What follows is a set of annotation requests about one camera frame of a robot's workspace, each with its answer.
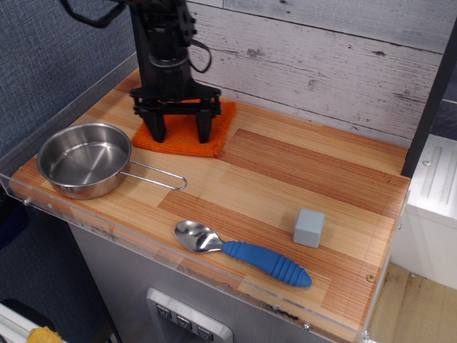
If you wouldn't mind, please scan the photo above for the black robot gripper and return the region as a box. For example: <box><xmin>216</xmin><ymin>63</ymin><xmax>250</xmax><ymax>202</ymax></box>
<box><xmin>130</xmin><ymin>62</ymin><xmax>221</xmax><ymax>144</ymax></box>

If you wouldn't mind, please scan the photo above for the orange woven cloth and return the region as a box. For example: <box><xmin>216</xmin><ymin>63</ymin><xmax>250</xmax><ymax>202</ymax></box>
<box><xmin>132</xmin><ymin>99</ymin><xmax>236</xmax><ymax>157</ymax></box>

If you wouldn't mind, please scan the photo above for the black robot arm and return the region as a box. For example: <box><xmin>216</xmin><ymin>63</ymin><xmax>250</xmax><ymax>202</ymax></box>
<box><xmin>128</xmin><ymin>1</ymin><xmax>221</xmax><ymax>143</ymax></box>

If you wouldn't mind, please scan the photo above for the silver metal pan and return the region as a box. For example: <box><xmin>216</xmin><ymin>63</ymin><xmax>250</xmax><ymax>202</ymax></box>
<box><xmin>36</xmin><ymin>122</ymin><xmax>188</xmax><ymax>200</ymax></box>

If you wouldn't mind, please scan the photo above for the grey cube block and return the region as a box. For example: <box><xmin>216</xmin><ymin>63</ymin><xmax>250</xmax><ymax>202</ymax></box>
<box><xmin>293</xmin><ymin>209</ymin><xmax>326</xmax><ymax>248</ymax></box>

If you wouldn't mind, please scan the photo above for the silver cabinet with dispenser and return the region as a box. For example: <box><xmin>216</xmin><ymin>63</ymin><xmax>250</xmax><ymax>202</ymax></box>
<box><xmin>71</xmin><ymin>224</ymin><xmax>361</xmax><ymax>342</ymax></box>

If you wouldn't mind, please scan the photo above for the yellow black object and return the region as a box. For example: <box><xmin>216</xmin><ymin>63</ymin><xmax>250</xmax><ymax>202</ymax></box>
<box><xmin>26</xmin><ymin>327</ymin><xmax>64</xmax><ymax>343</ymax></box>

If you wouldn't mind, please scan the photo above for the white ribbed side unit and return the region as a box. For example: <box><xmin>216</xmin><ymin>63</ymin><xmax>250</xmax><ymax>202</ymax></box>
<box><xmin>391</xmin><ymin>134</ymin><xmax>456</xmax><ymax>289</ymax></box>

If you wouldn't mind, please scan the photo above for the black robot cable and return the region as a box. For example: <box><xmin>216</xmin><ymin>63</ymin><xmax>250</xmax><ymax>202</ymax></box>
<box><xmin>59</xmin><ymin>0</ymin><xmax>214</xmax><ymax>75</ymax></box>

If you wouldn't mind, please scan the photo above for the blue handled metal spoon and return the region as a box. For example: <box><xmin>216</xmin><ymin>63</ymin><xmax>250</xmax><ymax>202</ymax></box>
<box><xmin>174</xmin><ymin>220</ymin><xmax>312</xmax><ymax>288</ymax></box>

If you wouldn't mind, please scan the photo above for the clear acrylic guard rail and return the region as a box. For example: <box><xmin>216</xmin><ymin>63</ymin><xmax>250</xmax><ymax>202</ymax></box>
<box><xmin>1</xmin><ymin>56</ymin><xmax>409</xmax><ymax>342</ymax></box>

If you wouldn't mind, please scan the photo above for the black right post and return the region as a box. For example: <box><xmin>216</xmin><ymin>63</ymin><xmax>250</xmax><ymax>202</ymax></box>
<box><xmin>401</xmin><ymin>22</ymin><xmax>456</xmax><ymax>178</ymax></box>

